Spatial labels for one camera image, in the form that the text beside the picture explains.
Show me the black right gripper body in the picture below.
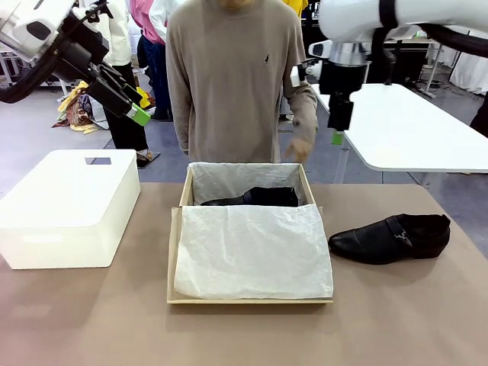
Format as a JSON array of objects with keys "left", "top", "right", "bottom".
[{"left": 319, "top": 63, "right": 370, "bottom": 101}]

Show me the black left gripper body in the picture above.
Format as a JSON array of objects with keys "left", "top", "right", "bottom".
[{"left": 51, "top": 17, "right": 111, "bottom": 83}]

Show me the black leather loafer shoe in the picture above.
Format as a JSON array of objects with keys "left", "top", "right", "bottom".
[
  {"left": 200, "top": 185, "right": 302, "bottom": 208},
  {"left": 327, "top": 213, "right": 452, "bottom": 265}
]

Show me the white tissue paper sheet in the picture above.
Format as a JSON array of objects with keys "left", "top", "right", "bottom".
[{"left": 173, "top": 162, "right": 335, "bottom": 300}]

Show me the person's right forearm beige sleeve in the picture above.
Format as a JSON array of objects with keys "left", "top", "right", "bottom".
[{"left": 166, "top": 75, "right": 191, "bottom": 157}]

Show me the person's left forearm beige sleeve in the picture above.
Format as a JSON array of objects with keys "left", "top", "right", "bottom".
[{"left": 287, "top": 82, "right": 319, "bottom": 140}]

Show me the cardboard shoe box with lid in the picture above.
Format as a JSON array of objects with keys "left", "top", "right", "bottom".
[{"left": 166, "top": 162, "right": 335, "bottom": 305}]

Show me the person's left hand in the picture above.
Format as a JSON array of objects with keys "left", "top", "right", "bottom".
[{"left": 284, "top": 135, "right": 317, "bottom": 163}]

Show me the person in white jacket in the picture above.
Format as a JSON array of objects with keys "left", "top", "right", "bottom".
[{"left": 78, "top": 0, "right": 153, "bottom": 169}]

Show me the pile of colourful clothes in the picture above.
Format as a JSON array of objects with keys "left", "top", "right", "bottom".
[{"left": 51, "top": 79, "right": 157, "bottom": 134}]

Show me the white rounded table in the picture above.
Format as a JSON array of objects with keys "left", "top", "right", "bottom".
[{"left": 310, "top": 82, "right": 488, "bottom": 185}]

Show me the person in pink top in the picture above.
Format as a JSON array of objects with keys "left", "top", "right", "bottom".
[{"left": 129, "top": 0, "right": 172, "bottom": 119}]

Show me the person in white shirt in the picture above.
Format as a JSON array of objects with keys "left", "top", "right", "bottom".
[{"left": 148, "top": 0, "right": 180, "bottom": 34}]

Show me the dark desk with equipment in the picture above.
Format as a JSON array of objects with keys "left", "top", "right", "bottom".
[{"left": 304, "top": 18, "right": 464, "bottom": 96}]

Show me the person in beige sweater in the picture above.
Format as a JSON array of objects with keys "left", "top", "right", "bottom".
[{"left": 165, "top": 0, "right": 319, "bottom": 163}]

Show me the white plastic storage bin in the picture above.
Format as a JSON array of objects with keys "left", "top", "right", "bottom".
[{"left": 0, "top": 148, "right": 142, "bottom": 271}]

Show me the white curtain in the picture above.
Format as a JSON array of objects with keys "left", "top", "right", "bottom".
[{"left": 449, "top": 49, "right": 488, "bottom": 96}]

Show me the person in black clothes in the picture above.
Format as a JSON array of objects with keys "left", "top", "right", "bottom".
[{"left": 470, "top": 101, "right": 488, "bottom": 138}]

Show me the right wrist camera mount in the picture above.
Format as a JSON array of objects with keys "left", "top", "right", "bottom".
[{"left": 290, "top": 40, "right": 332, "bottom": 87}]

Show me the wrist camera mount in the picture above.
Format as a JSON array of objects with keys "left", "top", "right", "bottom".
[
  {"left": 290, "top": 40, "right": 332, "bottom": 87},
  {"left": 72, "top": 0, "right": 115, "bottom": 24}
]

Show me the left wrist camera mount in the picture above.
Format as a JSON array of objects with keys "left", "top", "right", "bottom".
[{"left": 72, "top": 0, "right": 115, "bottom": 24}]

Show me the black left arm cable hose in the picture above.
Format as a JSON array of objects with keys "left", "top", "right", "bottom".
[{"left": 0, "top": 7, "right": 96, "bottom": 104}]

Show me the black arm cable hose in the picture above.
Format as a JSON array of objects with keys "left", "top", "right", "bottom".
[
  {"left": 369, "top": 22, "right": 488, "bottom": 64},
  {"left": 0, "top": 7, "right": 96, "bottom": 104}
]

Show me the black strap on right arm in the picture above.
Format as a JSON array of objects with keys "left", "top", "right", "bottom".
[{"left": 378, "top": 0, "right": 400, "bottom": 30}]

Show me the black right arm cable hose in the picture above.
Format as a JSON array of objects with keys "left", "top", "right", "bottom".
[{"left": 369, "top": 22, "right": 488, "bottom": 64}]

